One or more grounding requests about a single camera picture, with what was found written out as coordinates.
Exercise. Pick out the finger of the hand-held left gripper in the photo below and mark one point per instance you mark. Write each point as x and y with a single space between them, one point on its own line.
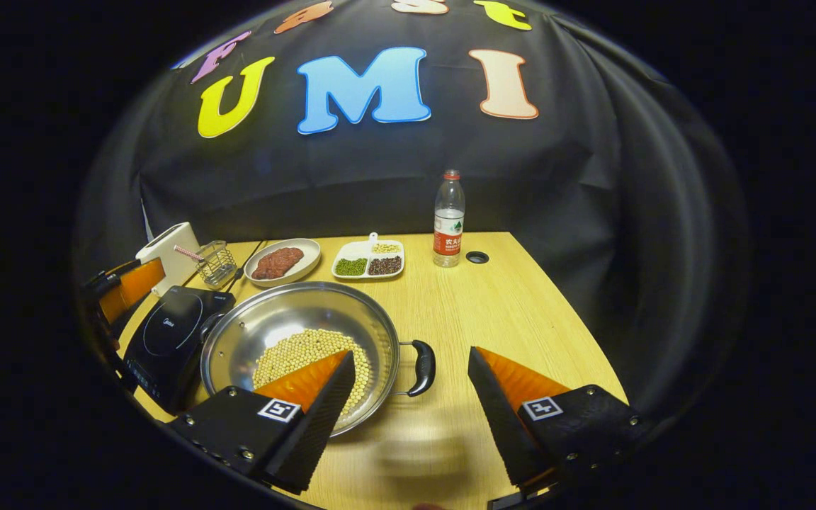
135 287

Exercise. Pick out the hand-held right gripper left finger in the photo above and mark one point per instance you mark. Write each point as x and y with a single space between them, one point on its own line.
316 425

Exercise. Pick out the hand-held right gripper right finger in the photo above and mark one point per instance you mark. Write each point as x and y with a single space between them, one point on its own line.
500 425

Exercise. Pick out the black induction cooktop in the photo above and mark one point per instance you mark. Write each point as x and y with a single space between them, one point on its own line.
167 340

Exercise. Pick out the stainless steel pot with beans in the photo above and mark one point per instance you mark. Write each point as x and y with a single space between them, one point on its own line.
287 319

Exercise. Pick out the white toaster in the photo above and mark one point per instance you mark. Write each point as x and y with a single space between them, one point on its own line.
167 251

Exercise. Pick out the pink striped straw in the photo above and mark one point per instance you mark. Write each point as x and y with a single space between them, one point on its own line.
187 252

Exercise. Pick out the white plate with meat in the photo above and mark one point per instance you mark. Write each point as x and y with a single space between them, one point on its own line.
280 263

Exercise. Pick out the black desk grommet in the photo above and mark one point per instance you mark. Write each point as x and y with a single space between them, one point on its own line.
477 257

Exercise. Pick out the white divided dish with beans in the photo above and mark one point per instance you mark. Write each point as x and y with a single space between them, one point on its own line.
369 263

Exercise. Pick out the clear plastic water bottle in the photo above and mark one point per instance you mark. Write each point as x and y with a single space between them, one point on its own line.
449 227

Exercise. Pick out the black backdrop cloth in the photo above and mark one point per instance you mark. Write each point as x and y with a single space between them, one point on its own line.
380 170

